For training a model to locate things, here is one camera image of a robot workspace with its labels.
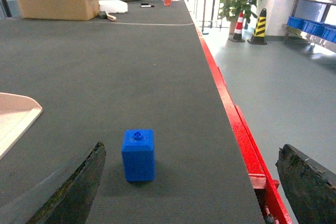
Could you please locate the red white traffic cone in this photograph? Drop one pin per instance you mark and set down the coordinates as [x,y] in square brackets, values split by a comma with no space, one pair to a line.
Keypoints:
[237,35]

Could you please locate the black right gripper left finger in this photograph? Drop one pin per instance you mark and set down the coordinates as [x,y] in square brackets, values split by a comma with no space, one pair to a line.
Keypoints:
[65,196]

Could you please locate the blue bin lower shelf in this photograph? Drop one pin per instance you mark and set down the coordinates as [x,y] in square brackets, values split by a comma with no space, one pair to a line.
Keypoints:
[320,29]

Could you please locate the steel shelf rack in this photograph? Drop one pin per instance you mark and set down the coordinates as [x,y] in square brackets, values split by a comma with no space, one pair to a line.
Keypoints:
[314,10]

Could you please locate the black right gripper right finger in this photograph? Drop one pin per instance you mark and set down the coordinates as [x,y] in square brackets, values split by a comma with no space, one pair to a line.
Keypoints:
[308,186]

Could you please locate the beige plastic scoop tray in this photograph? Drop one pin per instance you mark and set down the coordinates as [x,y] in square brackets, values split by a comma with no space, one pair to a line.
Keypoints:
[18,113]

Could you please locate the red table frame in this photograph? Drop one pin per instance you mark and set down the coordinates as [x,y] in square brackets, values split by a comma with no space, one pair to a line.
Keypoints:
[265,186]

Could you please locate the white foam block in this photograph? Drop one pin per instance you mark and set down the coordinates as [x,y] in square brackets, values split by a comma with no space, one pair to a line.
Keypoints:
[113,6]

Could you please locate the blue plastic block part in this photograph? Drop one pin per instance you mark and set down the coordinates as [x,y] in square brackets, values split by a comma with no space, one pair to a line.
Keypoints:
[138,155]

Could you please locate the black marker pen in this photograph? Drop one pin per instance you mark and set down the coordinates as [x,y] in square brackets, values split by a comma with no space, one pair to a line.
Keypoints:
[146,5]

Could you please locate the wooden handled brush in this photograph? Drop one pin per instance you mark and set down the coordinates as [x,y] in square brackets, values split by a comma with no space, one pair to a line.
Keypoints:
[105,15]

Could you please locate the yellow black traffic post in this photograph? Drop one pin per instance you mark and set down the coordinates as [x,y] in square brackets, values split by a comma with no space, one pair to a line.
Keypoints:
[258,36]

